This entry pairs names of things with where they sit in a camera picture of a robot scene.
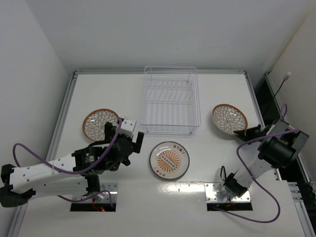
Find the orange sunburst glass plate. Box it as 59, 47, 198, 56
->
149, 141, 190, 181

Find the white wire dish rack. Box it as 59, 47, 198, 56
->
140, 66, 201, 135

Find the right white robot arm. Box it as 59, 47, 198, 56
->
221, 119, 309, 198

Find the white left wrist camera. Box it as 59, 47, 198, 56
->
119, 117, 137, 138

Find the metal base plate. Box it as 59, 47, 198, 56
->
204, 182, 251, 204
72, 183, 119, 204

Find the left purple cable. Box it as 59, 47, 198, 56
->
12, 118, 124, 175

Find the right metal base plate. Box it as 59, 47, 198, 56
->
204, 182, 251, 204

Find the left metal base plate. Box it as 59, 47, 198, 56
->
72, 183, 119, 204

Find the black wall cable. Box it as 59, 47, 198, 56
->
273, 72, 292, 99

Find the floral brown-rim plate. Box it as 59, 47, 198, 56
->
212, 104, 248, 136
82, 109, 119, 142

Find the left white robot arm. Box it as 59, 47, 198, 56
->
0, 119, 144, 207

